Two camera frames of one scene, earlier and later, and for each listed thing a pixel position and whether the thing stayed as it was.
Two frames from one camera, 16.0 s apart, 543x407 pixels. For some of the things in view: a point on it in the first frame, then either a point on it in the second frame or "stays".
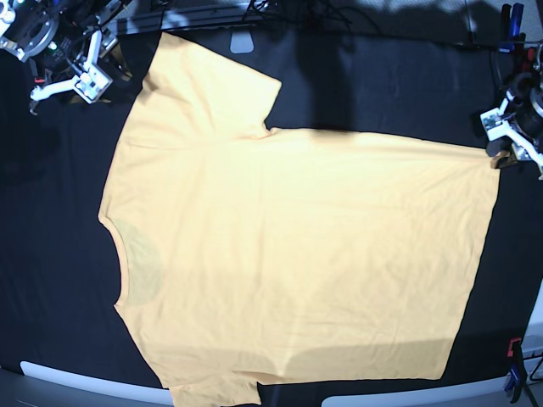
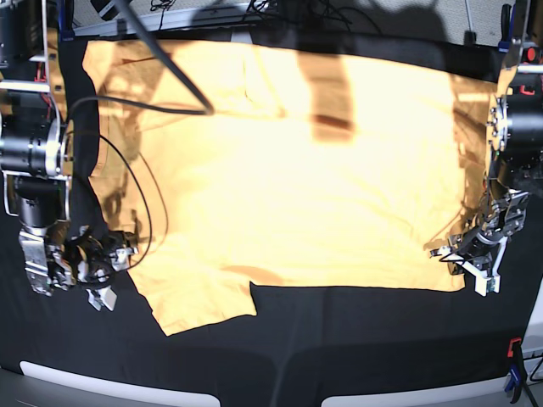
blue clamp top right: (512, 39) stays
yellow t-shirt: (258, 257) stays
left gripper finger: (40, 92) to (102, 297)
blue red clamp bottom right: (516, 378) stays
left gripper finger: (119, 59) to (120, 259)
